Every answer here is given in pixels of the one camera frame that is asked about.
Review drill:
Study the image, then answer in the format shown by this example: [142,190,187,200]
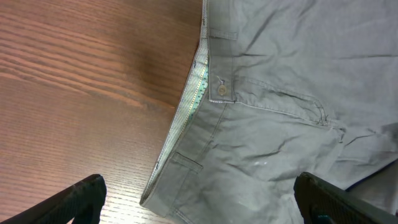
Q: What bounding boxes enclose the grey shorts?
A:
[140,0,397,223]

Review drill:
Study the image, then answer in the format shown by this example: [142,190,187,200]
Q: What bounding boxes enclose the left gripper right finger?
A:
[294,172,397,224]

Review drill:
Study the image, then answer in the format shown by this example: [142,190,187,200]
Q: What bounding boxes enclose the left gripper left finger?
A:
[1,174,107,224]

